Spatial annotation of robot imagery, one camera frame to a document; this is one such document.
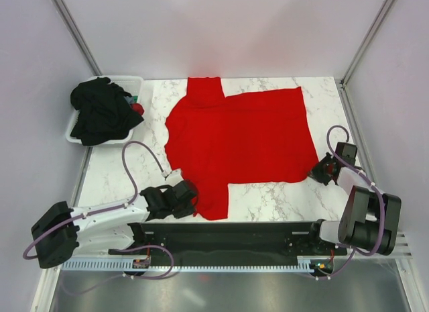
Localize red t shirt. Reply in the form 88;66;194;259
165;77;318;220

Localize white plastic basket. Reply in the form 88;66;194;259
65;75;145;147

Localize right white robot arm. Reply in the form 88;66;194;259
306;142;402;256

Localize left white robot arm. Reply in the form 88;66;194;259
30;180;199;269

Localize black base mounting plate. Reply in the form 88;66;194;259
107;221;348;268

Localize red cloth in basket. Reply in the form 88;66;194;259
131;103;144;116

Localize black t shirt pile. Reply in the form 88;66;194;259
69;76;145;147

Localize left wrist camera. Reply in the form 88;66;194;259
162;169;183;185

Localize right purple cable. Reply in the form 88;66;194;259
311;124;386;282

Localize purple cable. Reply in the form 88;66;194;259
311;124;386;282
21;141;178;295

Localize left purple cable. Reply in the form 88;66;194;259
21;141;178;295

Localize white slotted cable duct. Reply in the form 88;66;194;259
62;255;336;272

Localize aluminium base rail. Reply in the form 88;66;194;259
46;229;413;258

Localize right aluminium frame post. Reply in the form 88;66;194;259
339;0;397;90

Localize aluminium frame post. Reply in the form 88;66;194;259
51;0;102;75
339;0;397;90

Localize left aluminium frame post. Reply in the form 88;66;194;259
51;0;102;75

